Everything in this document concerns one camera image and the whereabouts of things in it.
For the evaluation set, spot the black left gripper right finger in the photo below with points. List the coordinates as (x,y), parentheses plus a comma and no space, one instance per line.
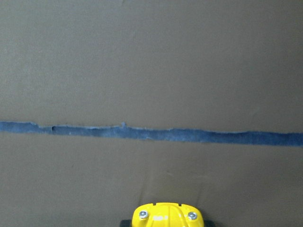
(209,223)

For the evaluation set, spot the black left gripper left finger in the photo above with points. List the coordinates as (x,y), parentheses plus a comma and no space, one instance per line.
(125,223)

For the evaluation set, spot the yellow beetle toy car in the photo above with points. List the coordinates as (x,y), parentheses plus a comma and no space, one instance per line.
(167,214)

